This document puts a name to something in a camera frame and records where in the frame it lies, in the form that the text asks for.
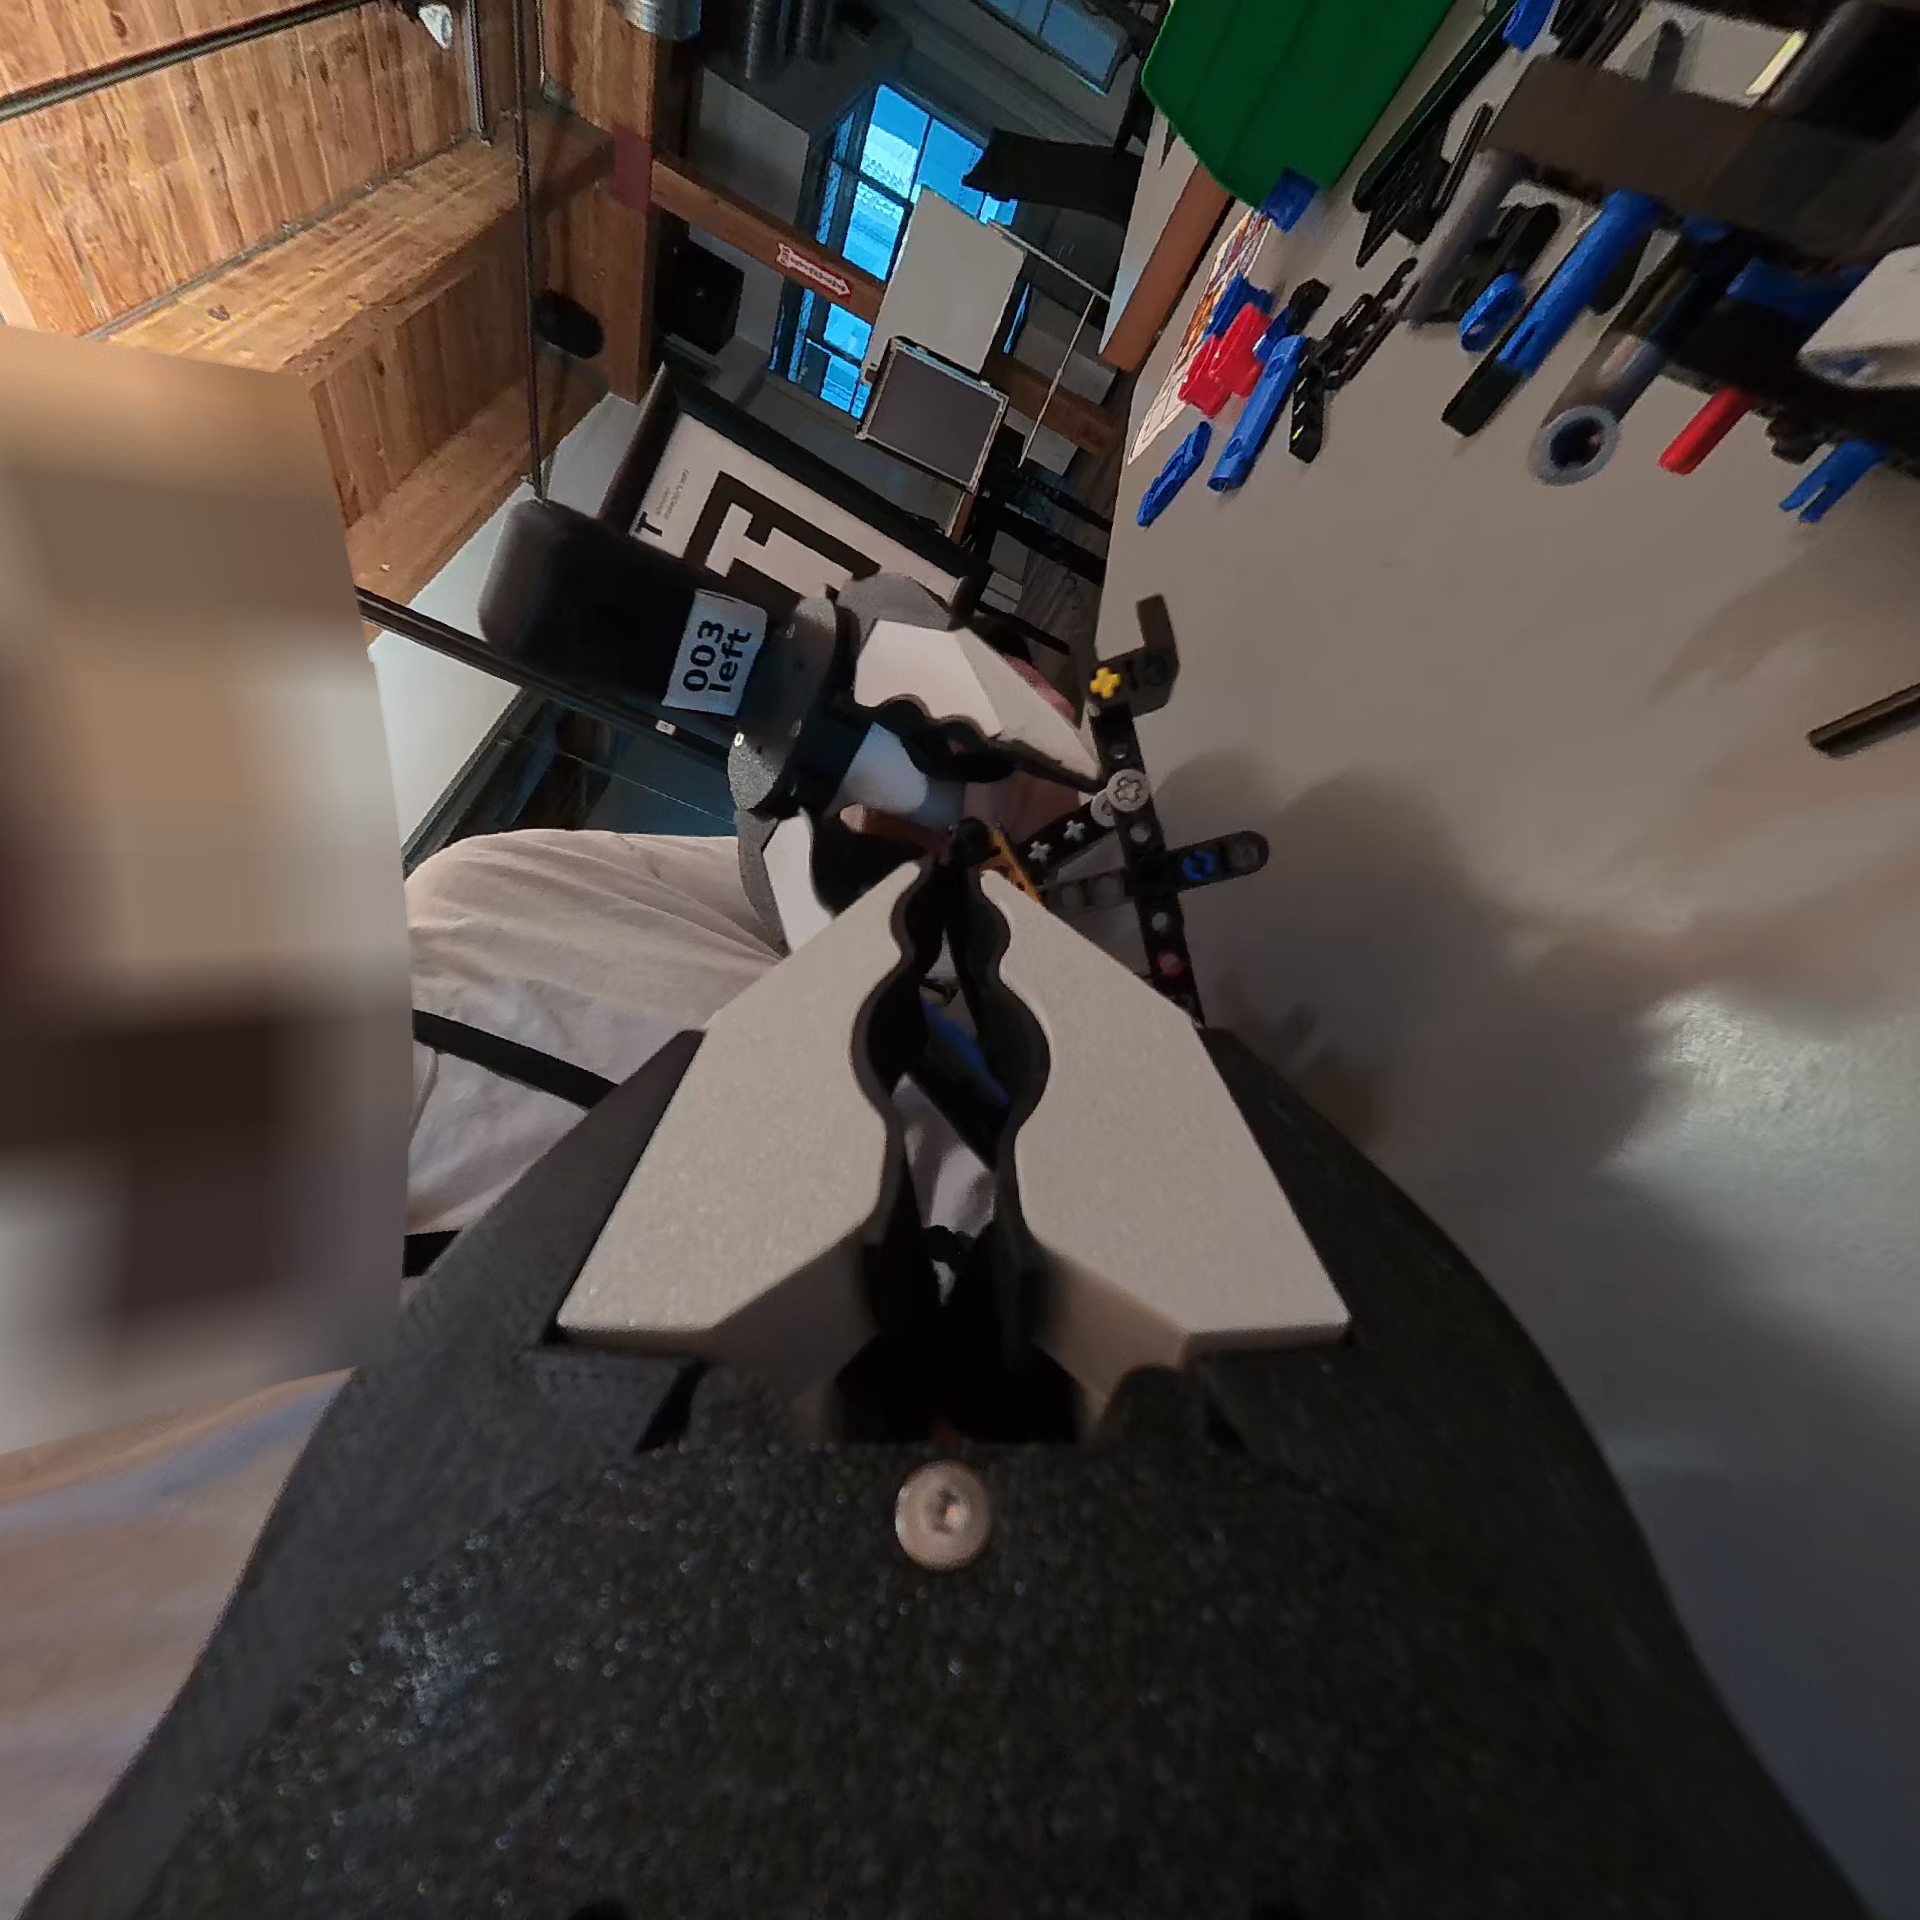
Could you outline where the black white poster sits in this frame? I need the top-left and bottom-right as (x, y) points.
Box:
(606, 412), (961, 610)

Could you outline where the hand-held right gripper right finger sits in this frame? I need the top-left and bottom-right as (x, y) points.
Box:
(955, 866), (1355, 1430)

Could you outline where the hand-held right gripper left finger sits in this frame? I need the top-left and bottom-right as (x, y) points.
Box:
(554, 862), (947, 1440)

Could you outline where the pale grey lego panel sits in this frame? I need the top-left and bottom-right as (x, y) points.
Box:
(1792, 245), (1920, 384)

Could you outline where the blue lego beam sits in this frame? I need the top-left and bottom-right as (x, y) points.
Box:
(1205, 336), (1307, 493)

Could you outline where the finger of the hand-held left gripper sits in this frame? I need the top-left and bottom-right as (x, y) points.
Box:
(761, 813), (850, 960)
(840, 621), (1110, 830)

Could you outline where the black blue lego model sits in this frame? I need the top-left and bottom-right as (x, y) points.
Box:
(900, 593), (1273, 1127)

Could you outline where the black strap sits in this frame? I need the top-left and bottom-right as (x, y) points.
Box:
(412, 1007), (606, 1112)

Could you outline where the person's white shirt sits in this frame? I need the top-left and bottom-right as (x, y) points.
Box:
(403, 827), (797, 1278)

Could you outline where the black lego beam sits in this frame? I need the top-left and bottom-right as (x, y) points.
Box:
(1442, 202), (1561, 437)

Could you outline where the red lego piece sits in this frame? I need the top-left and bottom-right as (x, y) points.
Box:
(1176, 303), (1273, 420)

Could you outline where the grey framed screen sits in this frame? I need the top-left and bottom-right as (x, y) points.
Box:
(857, 336), (1010, 489)

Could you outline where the colourful printed sheet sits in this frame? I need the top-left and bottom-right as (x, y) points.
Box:
(1124, 210), (1278, 468)

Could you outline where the black pole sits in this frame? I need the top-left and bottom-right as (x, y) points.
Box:
(355, 587), (738, 752)

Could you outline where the black lego beam chain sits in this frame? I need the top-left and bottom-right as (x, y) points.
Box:
(1285, 257), (1419, 461)

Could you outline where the white panel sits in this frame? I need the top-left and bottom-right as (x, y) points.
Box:
(870, 185), (1029, 378)

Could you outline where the black parts organizer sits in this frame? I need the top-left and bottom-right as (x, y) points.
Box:
(1476, 0), (1920, 264)

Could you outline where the long black lego panel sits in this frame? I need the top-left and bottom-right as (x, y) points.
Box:
(1349, 0), (1510, 242)

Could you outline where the window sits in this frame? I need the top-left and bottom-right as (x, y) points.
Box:
(772, 81), (1029, 391)

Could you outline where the black lego axle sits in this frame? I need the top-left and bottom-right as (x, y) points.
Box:
(1805, 682), (1920, 752)

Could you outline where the green plastic bin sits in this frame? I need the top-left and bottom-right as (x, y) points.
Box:
(1139, 0), (1517, 212)

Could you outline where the long blue lego axle connector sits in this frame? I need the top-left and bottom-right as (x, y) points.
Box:
(1499, 192), (1668, 378)

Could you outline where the short blue lego connector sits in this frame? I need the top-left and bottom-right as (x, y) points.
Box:
(1134, 422), (1213, 527)

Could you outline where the blue forked lego piece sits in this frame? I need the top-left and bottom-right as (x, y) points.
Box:
(1779, 437), (1890, 524)

